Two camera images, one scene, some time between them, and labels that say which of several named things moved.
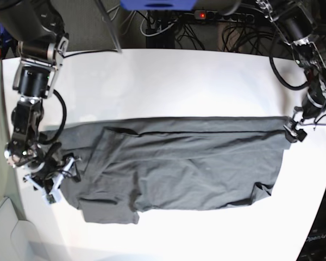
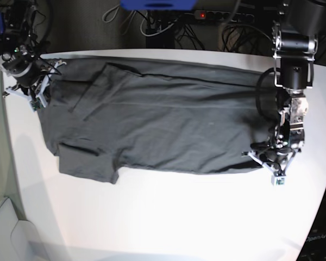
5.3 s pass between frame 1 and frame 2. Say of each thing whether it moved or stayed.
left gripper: moved
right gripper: moved
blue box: stayed
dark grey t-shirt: moved
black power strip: stayed
